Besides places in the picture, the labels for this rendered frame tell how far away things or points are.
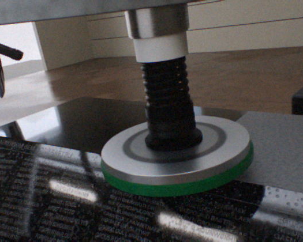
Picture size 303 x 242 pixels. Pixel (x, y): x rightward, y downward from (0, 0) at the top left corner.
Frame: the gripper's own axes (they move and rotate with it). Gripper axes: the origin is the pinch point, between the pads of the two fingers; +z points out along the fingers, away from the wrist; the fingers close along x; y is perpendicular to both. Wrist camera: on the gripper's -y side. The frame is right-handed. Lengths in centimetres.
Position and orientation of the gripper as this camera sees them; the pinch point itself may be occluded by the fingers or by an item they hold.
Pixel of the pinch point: (3, 93)
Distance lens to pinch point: 126.0
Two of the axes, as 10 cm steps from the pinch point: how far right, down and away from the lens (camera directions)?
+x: 1.6, 3.4, -9.3
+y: -9.8, 1.2, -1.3
